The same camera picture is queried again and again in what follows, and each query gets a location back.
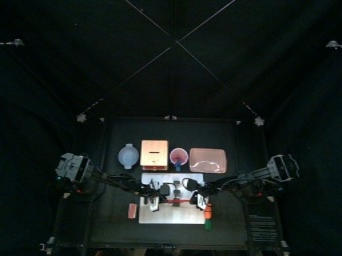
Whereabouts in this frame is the light blue bowl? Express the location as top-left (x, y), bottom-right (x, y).
top-left (117, 143), bottom-right (141, 170)

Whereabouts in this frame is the thin white cord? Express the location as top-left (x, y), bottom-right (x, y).
top-left (79, 0), bottom-right (237, 118)
top-left (123, 0), bottom-right (265, 122)

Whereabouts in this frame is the pink square plate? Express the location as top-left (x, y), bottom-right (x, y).
top-left (189, 147), bottom-right (229, 174)

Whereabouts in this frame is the wooden toy box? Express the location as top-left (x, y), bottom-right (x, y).
top-left (139, 139), bottom-right (170, 172)

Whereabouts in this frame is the orange toy carrot green top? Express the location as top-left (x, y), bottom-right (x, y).
top-left (203, 203), bottom-right (214, 231)

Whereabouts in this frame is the pink rectangular toy block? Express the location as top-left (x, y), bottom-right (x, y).
top-left (127, 203), bottom-right (139, 220)

